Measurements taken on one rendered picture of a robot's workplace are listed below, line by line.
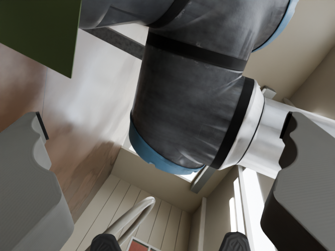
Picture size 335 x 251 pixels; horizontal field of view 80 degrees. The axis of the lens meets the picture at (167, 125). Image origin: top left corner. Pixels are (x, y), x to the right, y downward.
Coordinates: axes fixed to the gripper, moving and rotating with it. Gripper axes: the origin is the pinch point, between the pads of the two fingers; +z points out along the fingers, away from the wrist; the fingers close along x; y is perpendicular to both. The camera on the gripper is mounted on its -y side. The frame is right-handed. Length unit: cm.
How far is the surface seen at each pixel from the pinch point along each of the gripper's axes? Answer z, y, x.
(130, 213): 29, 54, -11
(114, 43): 124, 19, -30
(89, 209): 438, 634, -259
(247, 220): 264, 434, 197
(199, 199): 521, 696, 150
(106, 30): 126, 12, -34
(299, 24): 532, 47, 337
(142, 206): 34, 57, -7
